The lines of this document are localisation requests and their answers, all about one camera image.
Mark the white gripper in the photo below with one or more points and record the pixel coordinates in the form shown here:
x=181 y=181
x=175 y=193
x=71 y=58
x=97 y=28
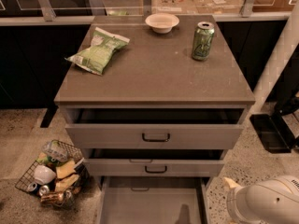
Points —
x=233 y=202

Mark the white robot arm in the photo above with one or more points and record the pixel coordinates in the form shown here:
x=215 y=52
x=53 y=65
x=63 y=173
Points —
x=274 y=201

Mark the grey drawer cabinet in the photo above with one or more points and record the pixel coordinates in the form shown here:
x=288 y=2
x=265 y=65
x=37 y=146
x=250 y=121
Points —
x=156 y=71

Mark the grey middle drawer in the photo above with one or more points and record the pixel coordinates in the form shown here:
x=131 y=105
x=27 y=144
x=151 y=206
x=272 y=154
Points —
x=155 y=162

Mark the grey top drawer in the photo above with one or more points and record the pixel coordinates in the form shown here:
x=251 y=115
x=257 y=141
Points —
x=156 y=128

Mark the black tray on floor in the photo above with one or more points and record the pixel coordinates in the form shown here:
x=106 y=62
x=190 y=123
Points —
x=274 y=133

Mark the green soda can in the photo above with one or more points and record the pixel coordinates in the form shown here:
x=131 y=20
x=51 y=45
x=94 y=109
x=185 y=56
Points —
x=202 y=40

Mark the yellow sponge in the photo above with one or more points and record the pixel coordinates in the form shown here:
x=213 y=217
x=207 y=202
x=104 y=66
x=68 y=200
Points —
x=65 y=170

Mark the clear plastic bottle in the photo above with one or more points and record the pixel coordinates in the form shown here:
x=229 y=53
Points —
x=55 y=152

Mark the white bowl on cabinet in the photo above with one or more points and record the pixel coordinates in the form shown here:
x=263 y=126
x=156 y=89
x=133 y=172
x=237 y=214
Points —
x=162 y=23

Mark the silver can in basket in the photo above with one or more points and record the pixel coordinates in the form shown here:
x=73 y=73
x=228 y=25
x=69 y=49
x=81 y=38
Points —
x=45 y=189

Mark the white bowl in basket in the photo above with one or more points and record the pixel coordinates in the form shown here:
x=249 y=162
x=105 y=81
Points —
x=43 y=175

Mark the blue can in basket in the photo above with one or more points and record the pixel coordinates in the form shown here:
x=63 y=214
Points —
x=32 y=187

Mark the green chip bag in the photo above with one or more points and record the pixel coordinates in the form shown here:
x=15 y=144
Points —
x=96 y=57

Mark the white post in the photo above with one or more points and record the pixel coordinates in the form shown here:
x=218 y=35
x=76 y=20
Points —
x=282 y=52

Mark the black wire basket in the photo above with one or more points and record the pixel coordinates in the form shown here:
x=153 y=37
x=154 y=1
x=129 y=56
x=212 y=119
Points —
x=56 y=176

